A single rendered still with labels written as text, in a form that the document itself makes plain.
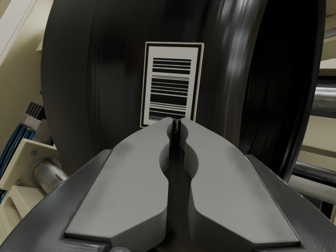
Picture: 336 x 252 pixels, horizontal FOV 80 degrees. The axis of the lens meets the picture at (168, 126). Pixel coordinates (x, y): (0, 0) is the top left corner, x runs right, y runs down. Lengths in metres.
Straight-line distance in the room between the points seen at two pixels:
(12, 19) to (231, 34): 4.62
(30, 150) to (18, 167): 0.04
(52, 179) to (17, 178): 0.09
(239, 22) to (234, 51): 0.02
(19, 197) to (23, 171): 0.06
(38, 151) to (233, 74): 0.41
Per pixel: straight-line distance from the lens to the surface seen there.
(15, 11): 4.78
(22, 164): 0.49
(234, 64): 0.18
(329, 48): 0.86
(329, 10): 0.89
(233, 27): 0.18
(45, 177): 0.44
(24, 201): 0.43
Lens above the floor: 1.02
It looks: 9 degrees up
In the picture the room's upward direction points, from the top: 22 degrees clockwise
